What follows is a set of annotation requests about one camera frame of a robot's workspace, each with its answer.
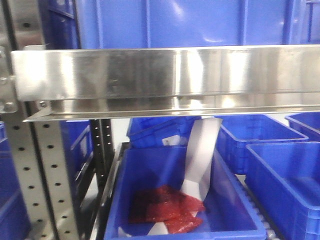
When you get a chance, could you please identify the red plastic bags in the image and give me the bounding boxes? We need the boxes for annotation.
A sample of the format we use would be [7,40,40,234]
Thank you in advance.
[128,184,206,234]

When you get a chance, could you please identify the blue bin right rear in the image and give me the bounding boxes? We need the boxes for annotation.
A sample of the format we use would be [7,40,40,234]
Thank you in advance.
[213,114,309,175]

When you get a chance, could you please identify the perforated steel shelf upright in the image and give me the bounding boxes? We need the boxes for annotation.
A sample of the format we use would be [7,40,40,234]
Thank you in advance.
[0,0,84,240]

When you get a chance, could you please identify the steel shelf front rail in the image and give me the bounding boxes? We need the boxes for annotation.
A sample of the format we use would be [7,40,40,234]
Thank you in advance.
[11,45,320,122]

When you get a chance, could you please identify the blue bin right front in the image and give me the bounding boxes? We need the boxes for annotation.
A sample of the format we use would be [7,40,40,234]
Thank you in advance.
[245,142,320,240]

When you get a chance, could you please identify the large blue upper bin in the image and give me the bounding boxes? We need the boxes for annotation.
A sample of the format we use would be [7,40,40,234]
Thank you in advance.
[44,0,320,49]

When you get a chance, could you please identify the blue bin rear centre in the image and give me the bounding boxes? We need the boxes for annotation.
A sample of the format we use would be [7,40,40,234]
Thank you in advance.
[126,116,201,148]

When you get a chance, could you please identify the black perforated upright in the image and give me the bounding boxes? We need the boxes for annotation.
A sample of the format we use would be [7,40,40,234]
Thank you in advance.
[89,119,115,193]

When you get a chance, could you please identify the blue bin far left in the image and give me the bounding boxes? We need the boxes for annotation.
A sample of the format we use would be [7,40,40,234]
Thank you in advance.
[0,123,30,240]

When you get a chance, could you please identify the blue bin with red bags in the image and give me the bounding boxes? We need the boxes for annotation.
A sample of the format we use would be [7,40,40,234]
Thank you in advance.
[104,146,267,240]

